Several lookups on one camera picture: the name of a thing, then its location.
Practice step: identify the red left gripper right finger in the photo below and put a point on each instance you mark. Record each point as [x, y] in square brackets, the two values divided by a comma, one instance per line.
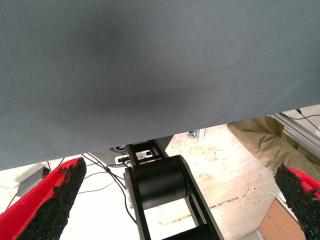
[300, 200]

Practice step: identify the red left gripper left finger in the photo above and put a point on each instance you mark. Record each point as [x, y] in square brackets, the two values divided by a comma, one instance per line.
[22, 220]

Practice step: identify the brown cardboard box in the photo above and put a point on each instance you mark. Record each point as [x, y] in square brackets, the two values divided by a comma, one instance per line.
[277, 220]

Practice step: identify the grey power adapter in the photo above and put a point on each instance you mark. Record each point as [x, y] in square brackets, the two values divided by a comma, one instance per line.
[30, 182]

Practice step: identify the tan fabric bag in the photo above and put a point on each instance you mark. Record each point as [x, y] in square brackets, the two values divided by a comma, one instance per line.
[262, 142]

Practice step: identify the long aluminium profile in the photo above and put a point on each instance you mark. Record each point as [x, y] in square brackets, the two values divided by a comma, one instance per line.
[295, 130]

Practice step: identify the white socket strip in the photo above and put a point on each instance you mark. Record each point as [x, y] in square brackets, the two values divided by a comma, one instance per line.
[121, 160]

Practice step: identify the short aluminium profile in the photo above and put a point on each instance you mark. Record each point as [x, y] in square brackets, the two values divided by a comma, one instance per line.
[197, 134]

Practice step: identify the dark grey table cloth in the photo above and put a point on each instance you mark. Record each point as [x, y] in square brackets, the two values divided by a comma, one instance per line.
[150, 62]

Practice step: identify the black frame with cylinder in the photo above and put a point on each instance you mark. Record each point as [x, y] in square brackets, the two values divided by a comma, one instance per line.
[160, 182]

